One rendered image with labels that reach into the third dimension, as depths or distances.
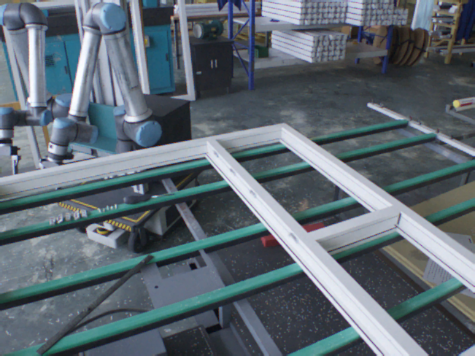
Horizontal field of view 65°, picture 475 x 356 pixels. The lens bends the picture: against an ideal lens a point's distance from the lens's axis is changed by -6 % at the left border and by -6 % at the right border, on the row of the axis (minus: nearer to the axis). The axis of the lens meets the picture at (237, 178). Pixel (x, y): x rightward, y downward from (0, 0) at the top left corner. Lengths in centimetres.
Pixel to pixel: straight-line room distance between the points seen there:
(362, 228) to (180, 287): 64
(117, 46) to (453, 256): 162
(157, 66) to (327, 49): 242
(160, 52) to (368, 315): 476
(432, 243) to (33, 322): 205
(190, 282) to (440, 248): 82
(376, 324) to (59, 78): 480
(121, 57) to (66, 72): 336
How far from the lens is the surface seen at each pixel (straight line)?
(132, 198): 157
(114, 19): 191
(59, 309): 249
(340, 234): 134
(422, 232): 146
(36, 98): 233
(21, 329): 248
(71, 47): 525
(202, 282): 124
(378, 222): 144
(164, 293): 122
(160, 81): 552
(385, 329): 107
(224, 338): 146
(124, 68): 198
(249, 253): 173
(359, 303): 111
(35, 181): 183
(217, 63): 546
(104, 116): 255
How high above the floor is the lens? 173
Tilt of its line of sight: 30 degrees down
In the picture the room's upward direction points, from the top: straight up
